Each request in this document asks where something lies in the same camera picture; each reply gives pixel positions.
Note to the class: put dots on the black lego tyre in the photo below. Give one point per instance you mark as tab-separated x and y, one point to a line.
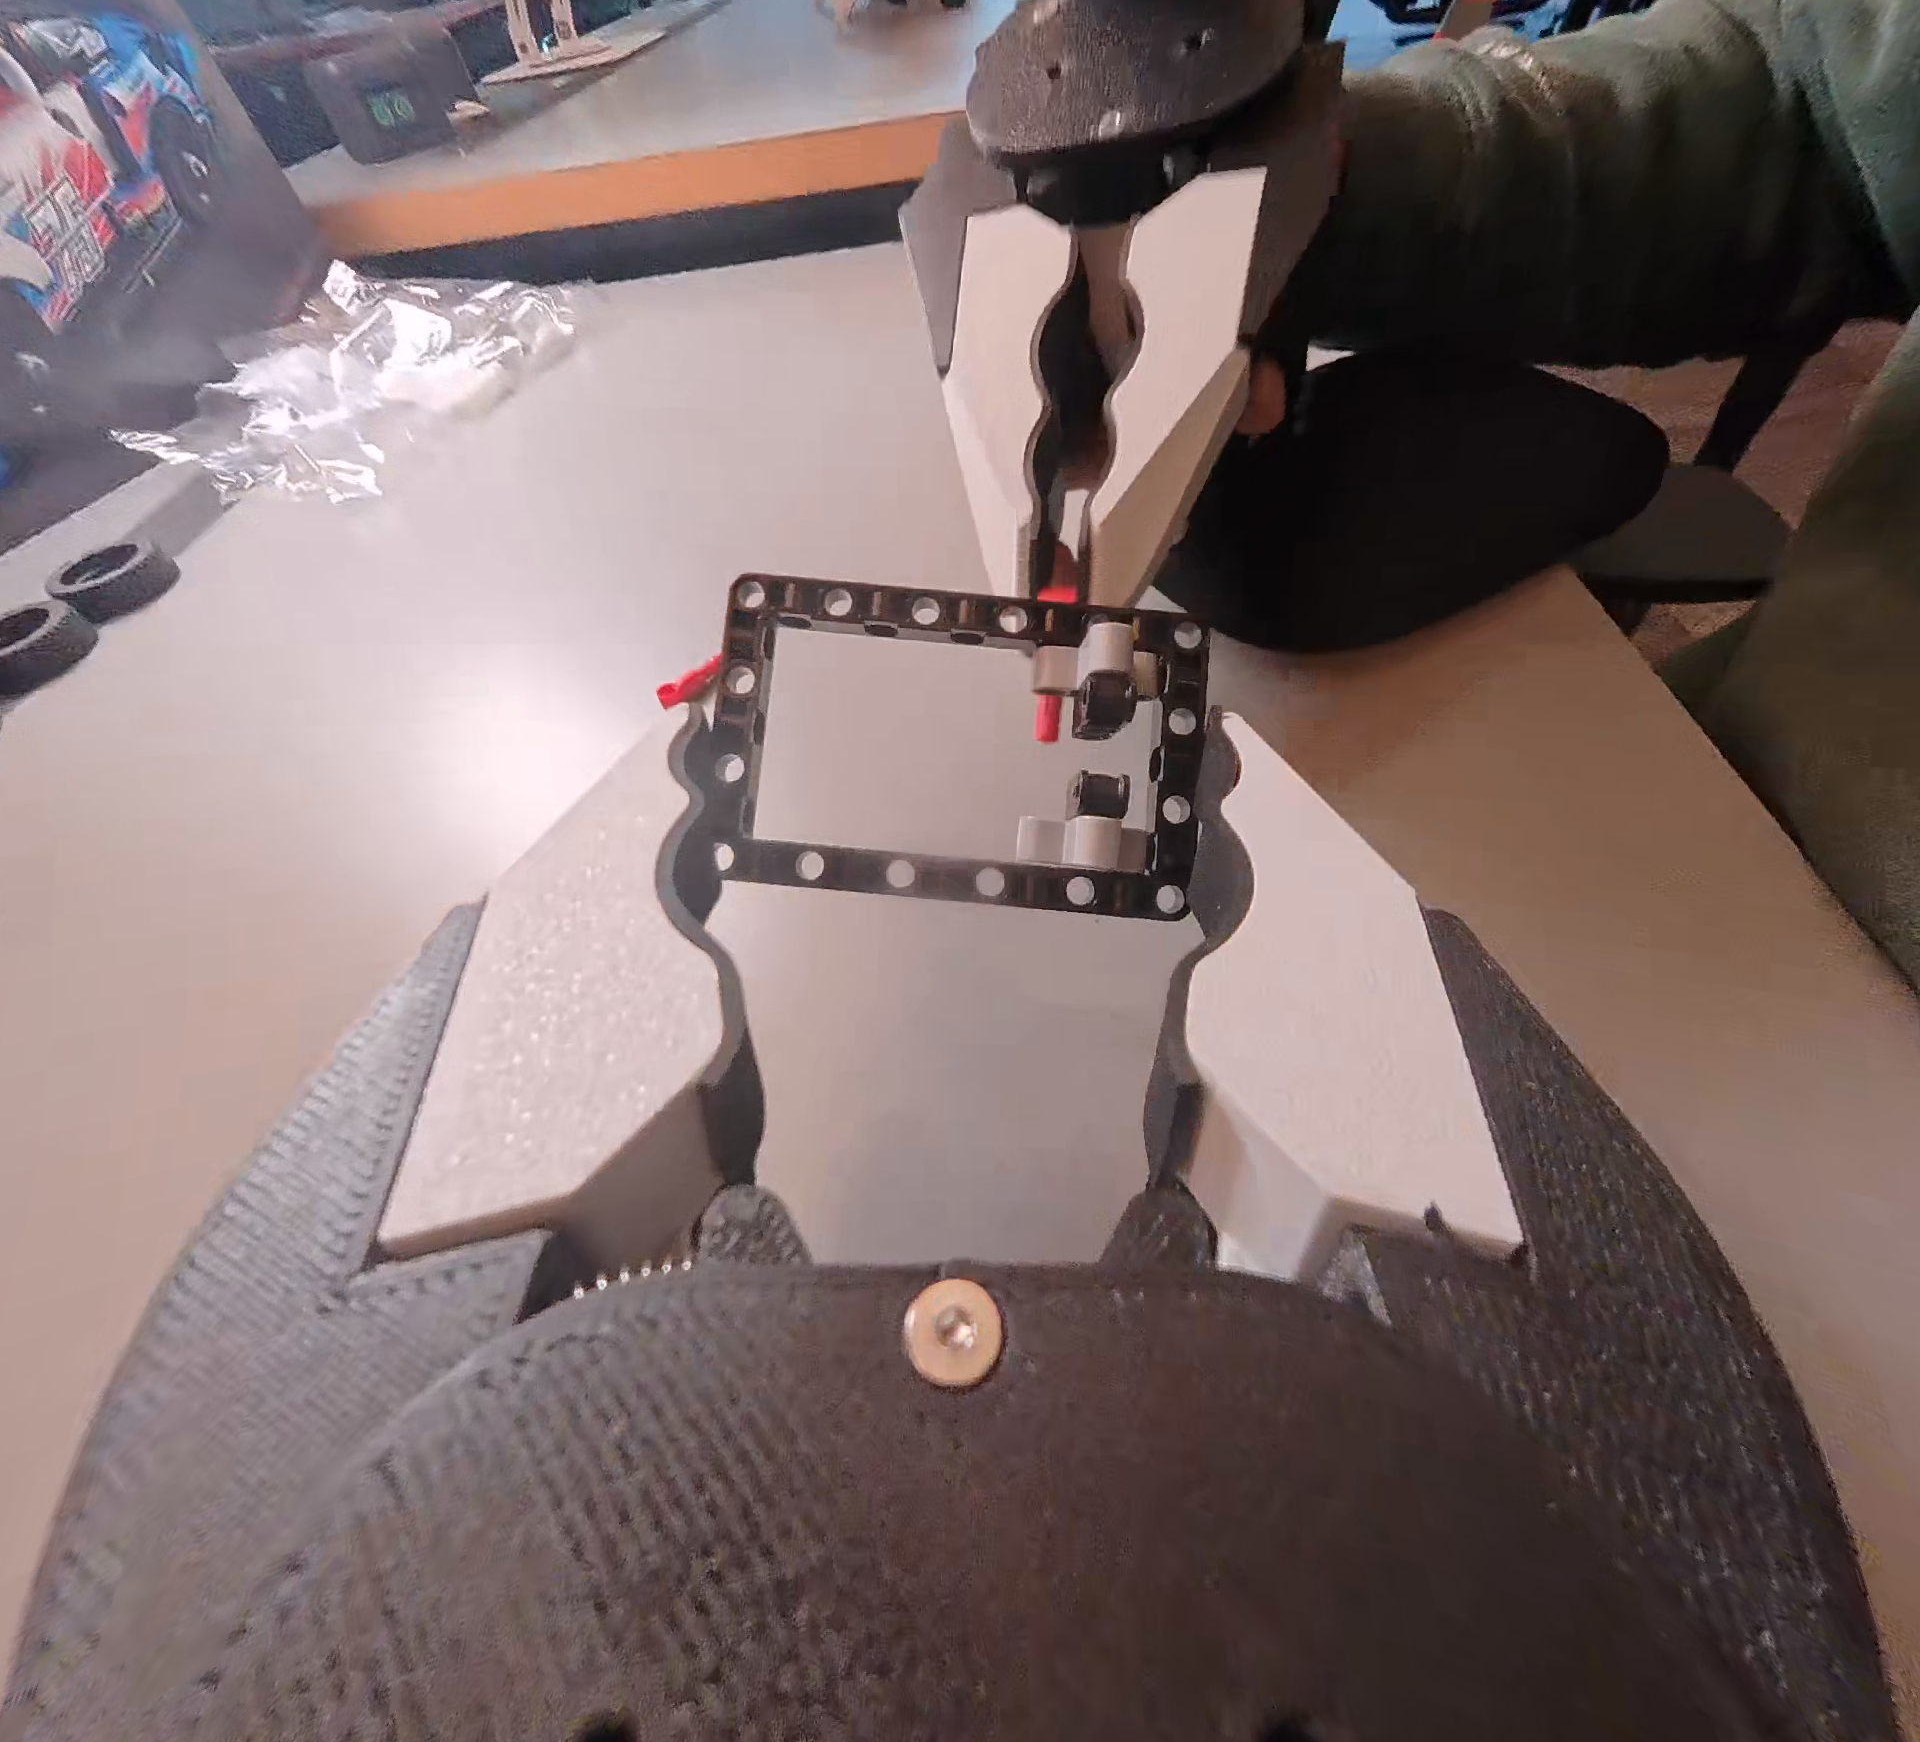
39	648
113	581

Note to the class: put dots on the person's right hand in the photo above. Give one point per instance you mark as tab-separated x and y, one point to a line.
1268	393

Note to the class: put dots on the person's right forearm green sleeve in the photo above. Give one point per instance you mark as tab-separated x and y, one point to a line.
1576	197

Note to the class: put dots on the black device green display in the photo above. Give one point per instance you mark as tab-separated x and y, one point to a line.
359	78

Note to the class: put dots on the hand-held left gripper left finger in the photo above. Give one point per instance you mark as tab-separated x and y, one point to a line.
570	1022

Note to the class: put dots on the person's leg black trousers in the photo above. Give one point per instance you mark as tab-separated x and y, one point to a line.
1426	497

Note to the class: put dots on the lego box race car print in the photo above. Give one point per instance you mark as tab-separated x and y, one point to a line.
90	168

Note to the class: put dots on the grey table wooden edge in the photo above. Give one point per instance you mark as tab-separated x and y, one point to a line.
751	78

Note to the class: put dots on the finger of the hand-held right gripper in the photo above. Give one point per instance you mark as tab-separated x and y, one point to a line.
1184	348
997	348

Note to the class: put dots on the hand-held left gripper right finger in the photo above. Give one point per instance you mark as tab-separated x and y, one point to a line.
1320	1022

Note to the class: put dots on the clear plastic bag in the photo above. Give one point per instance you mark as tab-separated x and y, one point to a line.
375	378

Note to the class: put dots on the black chair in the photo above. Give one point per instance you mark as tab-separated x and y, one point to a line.
1695	526

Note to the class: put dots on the black lego frame assembly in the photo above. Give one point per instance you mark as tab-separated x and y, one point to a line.
900	871

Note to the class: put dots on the red lego pin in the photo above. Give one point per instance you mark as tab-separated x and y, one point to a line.
1059	591

